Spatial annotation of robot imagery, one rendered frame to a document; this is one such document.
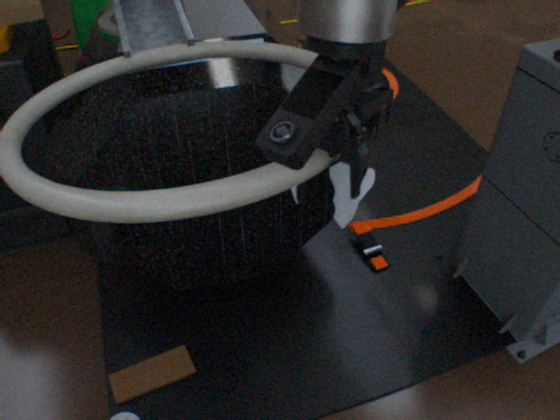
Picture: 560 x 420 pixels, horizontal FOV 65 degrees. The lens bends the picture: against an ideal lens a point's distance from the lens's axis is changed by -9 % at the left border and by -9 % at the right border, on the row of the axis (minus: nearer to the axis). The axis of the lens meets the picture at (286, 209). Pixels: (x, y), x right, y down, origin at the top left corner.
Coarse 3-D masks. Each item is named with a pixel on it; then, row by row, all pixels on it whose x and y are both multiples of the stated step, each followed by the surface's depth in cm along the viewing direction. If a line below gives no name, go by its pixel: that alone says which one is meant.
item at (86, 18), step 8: (72, 0) 260; (80, 0) 258; (88, 0) 258; (96, 0) 259; (72, 8) 262; (80, 8) 260; (88, 8) 260; (96, 8) 261; (72, 16) 264; (80, 16) 262; (88, 16) 262; (96, 16) 263; (80, 24) 264; (88, 24) 265; (80, 32) 267; (88, 32) 267; (80, 40) 270; (80, 48) 274; (80, 56) 275
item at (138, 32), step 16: (112, 0) 83; (128, 0) 90; (144, 0) 91; (160, 0) 91; (176, 0) 84; (128, 16) 87; (144, 16) 88; (160, 16) 88; (176, 16) 85; (128, 32) 85; (144, 32) 85; (160, 32) 85; (176, 32) 86; (128, 48) 76; (144, 48) 82
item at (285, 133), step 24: (312, 72) 43; (336, 72) 42; (288, 96) 43; (312, 96) 42; (336, 96) 41; (288, 120) 41; (312, 120) 41; (264, 144) 42; (288, 144) 41; (312, 144) 41
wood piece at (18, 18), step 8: (8, 0) 145; (16, 0) 144; (24, 0) 144; (32, 0) 144; (40, 0) 146; (0, 8) 139; (8, 8) 139; (16, 8) 139; (24, 8) 140; (32, 8) 141; (40, 8) 142; (0, 16) 138; (8, 16) 139; (16, 16) 141; (24, 16) 142; (32, 16) 143; (40, 16) 144; (0, 24) 140; (8, 24) 141
